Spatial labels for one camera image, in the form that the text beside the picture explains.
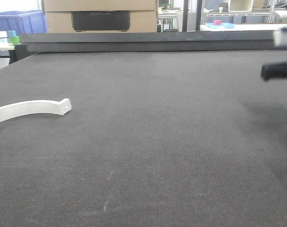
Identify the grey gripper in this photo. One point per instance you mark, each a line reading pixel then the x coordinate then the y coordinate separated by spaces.
pixel 276 70

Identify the dark grey stacked boards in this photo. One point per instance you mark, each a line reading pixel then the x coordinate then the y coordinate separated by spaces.
pixel 151 42

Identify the white side table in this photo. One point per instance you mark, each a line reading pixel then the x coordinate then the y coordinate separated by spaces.
pixel 245 27

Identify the pink cube on tray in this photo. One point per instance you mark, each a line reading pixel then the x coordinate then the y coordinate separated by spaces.
pixel 217 22

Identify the light blue tray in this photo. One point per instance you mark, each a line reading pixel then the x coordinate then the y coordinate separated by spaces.
pixel 222 25

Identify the large cardboard box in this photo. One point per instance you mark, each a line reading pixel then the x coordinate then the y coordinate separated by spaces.
pixel 143 14

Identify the black device in box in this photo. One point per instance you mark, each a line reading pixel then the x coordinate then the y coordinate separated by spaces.
pixel 101 20

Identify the blue plastic crate far left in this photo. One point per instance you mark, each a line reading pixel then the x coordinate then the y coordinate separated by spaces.
pixel 23 22

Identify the green small cup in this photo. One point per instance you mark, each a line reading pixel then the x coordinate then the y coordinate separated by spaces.
pixel 14 40

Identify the light blue small block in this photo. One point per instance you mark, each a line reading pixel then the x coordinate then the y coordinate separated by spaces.
pixel 11 33

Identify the white paper cup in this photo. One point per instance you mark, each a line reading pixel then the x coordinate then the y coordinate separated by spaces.
pixel 3 38

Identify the aluminium frame shelving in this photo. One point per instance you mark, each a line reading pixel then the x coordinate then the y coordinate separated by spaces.
pixel 241 11

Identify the white curved plastic bracket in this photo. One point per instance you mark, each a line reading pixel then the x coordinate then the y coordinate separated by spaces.
pixel 35 107

